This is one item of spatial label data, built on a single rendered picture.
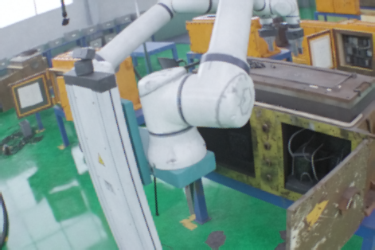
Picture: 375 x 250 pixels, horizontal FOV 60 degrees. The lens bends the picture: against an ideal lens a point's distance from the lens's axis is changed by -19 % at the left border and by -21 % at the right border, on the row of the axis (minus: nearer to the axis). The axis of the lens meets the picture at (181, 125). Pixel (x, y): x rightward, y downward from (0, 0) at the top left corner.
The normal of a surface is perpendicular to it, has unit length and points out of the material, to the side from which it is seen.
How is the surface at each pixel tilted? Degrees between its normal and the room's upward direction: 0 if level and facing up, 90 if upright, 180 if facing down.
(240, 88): 89
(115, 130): 90
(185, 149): 68
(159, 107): 89
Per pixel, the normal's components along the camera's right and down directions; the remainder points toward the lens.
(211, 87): -0.47, -0.36
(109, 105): 0.62, 0.18
